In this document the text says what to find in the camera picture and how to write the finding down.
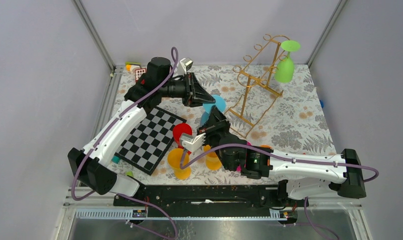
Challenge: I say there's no red plastic wine glass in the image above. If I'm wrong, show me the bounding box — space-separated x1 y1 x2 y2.
172 122 193 149

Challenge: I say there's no amber plastic wine glass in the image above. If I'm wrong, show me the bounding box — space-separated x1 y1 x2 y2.
203 145 222 171

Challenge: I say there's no magenta plastic wine glass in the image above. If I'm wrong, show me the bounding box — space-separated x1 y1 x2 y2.
236 141 252 172

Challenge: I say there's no green plastic wine glass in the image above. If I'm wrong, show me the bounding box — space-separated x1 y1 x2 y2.
274 40 301 83

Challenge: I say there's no yellow plastic wine glass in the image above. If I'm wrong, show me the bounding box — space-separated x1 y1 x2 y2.
167 148 191 180

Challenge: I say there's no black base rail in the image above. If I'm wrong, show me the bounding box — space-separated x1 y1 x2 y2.
113 185 304 218

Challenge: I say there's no blue plastic wine glass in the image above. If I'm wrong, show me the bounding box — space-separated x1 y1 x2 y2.
199 95 226 126

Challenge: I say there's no small teal block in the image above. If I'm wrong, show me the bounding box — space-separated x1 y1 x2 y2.
111 155 121 164

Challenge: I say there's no floral table mat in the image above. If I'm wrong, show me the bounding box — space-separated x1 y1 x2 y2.
109 65 336 185

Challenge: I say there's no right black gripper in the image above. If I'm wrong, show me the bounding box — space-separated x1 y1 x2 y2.
197 105 233 170

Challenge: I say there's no black white checkerboard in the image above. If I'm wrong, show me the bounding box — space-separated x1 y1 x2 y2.
114 107 187 176

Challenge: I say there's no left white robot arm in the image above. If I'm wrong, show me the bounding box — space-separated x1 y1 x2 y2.
67 57 215 206

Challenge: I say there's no orange plastic wine glass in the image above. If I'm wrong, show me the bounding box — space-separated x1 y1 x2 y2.
260 144 273 149

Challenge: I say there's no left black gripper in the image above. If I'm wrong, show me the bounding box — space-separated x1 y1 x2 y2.
159 71 216 107

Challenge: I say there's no small colourful toy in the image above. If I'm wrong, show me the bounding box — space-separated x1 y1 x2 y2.
125 61 142 72

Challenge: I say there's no red toy block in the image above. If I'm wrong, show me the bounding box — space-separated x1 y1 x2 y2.
134 68 147 82

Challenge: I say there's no gold wire glass rack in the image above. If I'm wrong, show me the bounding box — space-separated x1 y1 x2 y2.
225 33 291 138

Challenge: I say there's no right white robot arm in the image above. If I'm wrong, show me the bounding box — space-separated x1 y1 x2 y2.
197 106 367 206

